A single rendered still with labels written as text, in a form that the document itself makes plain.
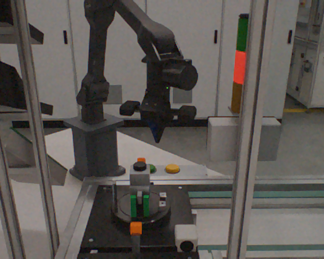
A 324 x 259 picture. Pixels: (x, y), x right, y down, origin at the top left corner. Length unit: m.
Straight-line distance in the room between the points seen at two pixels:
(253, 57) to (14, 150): 0.46
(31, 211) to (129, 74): 2.83
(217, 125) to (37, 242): 0.58
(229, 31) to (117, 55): 1.23
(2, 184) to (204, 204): 0.54
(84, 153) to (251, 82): 0.71
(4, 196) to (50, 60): 3.33
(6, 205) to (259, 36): 0.46
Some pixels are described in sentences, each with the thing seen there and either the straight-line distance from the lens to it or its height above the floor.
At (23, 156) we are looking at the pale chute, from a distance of 0.71.
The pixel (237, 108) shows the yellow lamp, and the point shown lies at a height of 1.27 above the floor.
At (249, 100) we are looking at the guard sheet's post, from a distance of 0.53.
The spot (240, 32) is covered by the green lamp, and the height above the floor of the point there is 1.39.
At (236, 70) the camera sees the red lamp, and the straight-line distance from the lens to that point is 0.55.
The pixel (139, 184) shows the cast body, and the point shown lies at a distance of 0.73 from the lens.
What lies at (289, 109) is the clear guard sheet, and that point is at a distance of 0.57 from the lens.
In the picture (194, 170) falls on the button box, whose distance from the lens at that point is 0.99.
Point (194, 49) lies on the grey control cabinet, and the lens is 3.69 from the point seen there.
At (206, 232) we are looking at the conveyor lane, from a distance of 0.83.
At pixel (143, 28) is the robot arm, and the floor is 1.38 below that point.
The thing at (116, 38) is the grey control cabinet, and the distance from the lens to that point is 3.67.
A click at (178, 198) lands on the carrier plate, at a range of 0.85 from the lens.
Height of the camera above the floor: 1.44
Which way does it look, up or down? 22 degrees down
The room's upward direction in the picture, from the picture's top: straight up
